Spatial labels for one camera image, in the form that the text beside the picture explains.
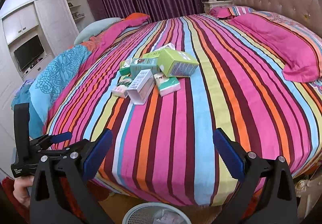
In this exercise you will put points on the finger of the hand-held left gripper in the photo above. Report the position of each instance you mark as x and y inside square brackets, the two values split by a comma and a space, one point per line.
[65, 148]
[61, 136]

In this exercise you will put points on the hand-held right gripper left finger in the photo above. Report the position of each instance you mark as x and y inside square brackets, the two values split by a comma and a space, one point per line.
[98, 153]

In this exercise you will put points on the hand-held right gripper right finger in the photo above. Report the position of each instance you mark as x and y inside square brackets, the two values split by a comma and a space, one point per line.
[229, 156]

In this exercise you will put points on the small white pink box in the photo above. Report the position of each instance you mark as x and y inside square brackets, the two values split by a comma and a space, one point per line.
[120, 88]

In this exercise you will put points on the grey mesh waste basket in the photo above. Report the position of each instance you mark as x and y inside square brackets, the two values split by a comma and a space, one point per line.
[140, 214]

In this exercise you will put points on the white carton box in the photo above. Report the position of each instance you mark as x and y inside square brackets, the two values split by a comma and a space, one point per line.
[140, 87]

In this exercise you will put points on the small green box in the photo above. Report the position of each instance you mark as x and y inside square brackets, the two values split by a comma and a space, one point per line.
[124, 68]

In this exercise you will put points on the green white tissue packet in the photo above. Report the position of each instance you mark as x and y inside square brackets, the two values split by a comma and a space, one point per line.
[168, 85]

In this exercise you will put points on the teal bear print box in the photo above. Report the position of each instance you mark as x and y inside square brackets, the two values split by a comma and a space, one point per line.
[143, 65]

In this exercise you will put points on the large light green box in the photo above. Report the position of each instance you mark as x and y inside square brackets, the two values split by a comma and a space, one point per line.
[177, 63]

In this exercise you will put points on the person's left hand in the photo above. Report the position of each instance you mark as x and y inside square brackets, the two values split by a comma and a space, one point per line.
[22, 190]

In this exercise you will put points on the red shaggy rug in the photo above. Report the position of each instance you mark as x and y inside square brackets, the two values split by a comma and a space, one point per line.
[15, 212]
[254, 205]

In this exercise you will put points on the striped colourful bedsheet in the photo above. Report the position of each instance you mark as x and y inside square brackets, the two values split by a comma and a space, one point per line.
[176, 133]

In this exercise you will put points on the blue patterned quilt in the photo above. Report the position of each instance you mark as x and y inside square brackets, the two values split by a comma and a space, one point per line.
[57, 73]

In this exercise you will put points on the black television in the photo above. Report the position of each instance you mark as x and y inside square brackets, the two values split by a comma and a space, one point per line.
[29, 51]

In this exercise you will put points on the light blue pillow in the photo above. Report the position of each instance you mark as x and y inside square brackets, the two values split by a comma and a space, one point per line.
[93, 30]

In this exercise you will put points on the pink orange folded quilt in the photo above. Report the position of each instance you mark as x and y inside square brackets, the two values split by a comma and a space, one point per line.
[113, 33]

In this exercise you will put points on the white wardrobe unit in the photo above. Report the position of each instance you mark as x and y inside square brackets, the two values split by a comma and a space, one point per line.
[50, 15]

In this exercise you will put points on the large pink pillow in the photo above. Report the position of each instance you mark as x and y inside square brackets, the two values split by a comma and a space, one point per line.
[281, 43]

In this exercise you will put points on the small pink pillow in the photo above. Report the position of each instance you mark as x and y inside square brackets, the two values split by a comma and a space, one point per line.
[224, 11]

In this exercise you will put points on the cream ornate nightstand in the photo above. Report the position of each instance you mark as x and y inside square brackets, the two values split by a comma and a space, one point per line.
[216, 5]

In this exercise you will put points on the cream ornate bed frame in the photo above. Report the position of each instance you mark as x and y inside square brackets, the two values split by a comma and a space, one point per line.
[305, 188]

